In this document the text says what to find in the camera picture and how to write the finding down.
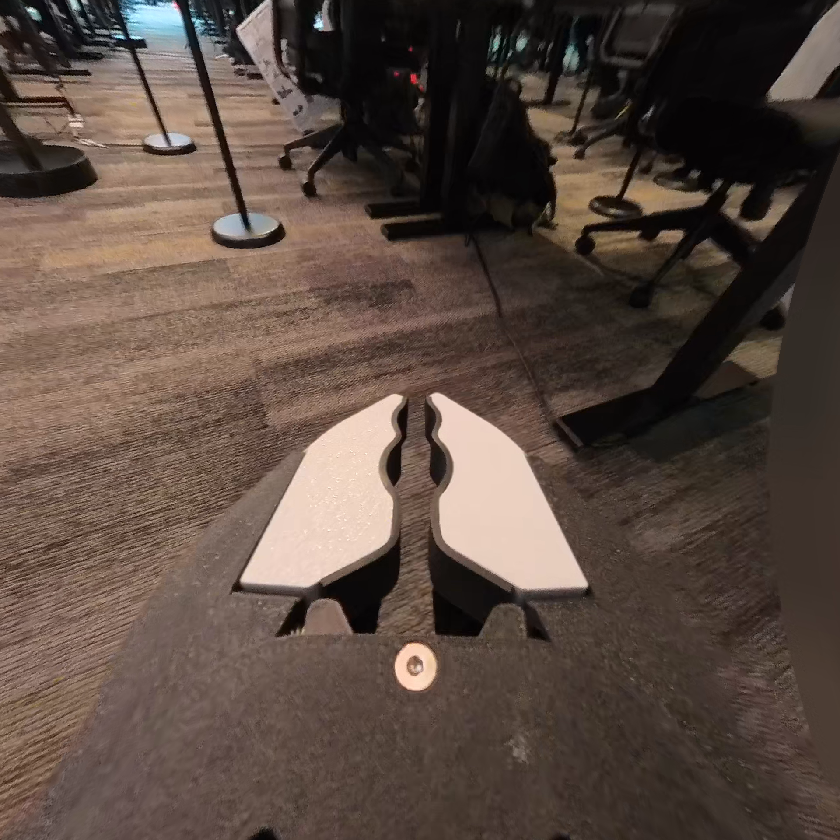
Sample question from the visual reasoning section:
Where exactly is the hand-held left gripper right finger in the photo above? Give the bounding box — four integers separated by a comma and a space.
424, 391, 591, 603

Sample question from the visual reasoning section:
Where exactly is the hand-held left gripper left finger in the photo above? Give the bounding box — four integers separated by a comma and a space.
238, 392, 409, 601

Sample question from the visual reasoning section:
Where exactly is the black slanted desk leg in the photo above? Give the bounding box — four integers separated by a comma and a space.
553, 147, 840, 455

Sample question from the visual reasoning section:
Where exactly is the black stanchion with round base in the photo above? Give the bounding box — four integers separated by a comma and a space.
108, 0, 198, 157
176, 0, 286, 250

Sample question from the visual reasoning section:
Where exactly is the grey desk side panel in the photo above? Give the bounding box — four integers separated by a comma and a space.
766, 282, 840, 772

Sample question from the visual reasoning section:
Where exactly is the black stand with round base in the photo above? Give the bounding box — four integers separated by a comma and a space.
587, 146, 645, 220

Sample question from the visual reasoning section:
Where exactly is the black backpack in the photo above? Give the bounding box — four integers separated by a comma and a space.
467, 77, 560, 232

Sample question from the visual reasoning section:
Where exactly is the white printed sheet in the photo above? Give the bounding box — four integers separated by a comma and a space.
235, 0, 340, 137

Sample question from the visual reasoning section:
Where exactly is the large black round floor base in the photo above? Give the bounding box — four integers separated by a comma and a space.
0, 66, 99, 199

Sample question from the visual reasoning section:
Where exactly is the black mesh office chair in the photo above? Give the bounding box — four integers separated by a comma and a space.
554, 5, 665, 161

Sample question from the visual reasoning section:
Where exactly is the black floor cable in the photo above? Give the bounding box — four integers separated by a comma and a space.
465, 226, 562, 424

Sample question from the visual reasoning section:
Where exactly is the black desk leg frame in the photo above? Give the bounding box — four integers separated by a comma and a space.
364, 0, 503, 244

